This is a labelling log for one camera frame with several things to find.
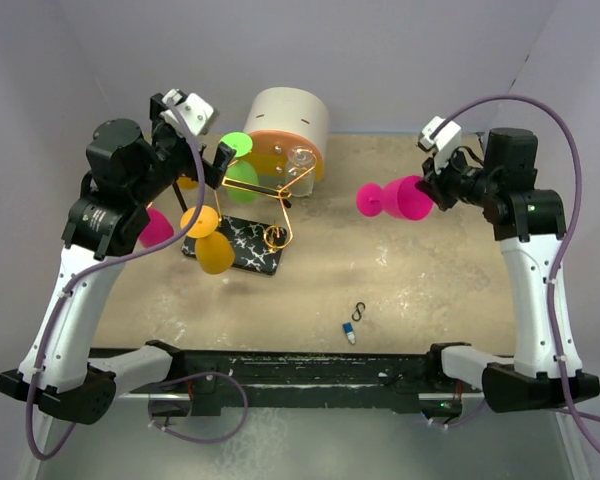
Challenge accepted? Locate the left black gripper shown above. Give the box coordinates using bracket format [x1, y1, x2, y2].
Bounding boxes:
[131, 97, 234, 206]

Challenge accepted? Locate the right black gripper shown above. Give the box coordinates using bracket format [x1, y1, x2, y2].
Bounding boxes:
[417, 142, 500, 211]

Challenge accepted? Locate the green wine glass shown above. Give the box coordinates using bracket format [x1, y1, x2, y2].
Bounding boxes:
[221, 132, 259, 204]

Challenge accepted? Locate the orange wine glass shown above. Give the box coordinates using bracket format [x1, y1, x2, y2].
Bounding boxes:
[180, 205, 235, 275]
[176, 176, 199, 190]

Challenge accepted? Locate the pink wine glass front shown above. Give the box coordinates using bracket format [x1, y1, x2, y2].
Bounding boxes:
[356, 175, 434, 221]

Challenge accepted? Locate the pink wine glass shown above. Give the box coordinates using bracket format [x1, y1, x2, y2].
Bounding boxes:
[356, 175, 434, 221]
[138, 207, 174, 249]

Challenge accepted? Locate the clear wine glass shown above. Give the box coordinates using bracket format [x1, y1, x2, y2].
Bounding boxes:
[285, 146, 317, 197]

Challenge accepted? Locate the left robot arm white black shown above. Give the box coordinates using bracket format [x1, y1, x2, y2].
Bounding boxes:
[0, 89, 236, 425]

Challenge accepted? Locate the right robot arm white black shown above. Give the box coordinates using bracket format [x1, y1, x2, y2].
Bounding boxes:
[417, 123, 600, 413]

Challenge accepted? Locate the white round drawer cabinet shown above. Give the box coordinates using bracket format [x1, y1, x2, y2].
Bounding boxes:
[243, 87, 329, 186]

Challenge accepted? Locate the black s-hook carabiner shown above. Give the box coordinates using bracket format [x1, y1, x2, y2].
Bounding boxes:
[351, 301, 366, 322]

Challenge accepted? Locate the small blue white bottle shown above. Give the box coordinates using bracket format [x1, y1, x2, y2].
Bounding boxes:
[342, 322, 356, 345]

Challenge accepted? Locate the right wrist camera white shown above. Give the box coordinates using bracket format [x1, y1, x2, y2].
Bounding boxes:
[417, 116, 462, 173]

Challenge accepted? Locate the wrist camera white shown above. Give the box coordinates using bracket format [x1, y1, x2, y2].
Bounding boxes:
[159, 89, 218, 136]
[417, 116, 462, 173]

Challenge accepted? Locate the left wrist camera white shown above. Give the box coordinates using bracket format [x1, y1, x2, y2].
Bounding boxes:
[159, 89, 218, 136]

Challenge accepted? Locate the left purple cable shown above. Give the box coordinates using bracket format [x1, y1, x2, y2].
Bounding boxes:
[24, 107, 207, 461]

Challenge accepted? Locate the gold wire wine glass rack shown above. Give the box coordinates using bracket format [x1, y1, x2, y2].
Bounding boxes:
[181, 176, 301, 276]

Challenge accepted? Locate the purple cable loop under rail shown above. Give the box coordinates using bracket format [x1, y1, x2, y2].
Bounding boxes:
[147, 372, 249, 444]

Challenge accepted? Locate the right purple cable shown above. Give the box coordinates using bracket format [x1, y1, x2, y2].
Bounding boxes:
[429, 94, 600, 460]

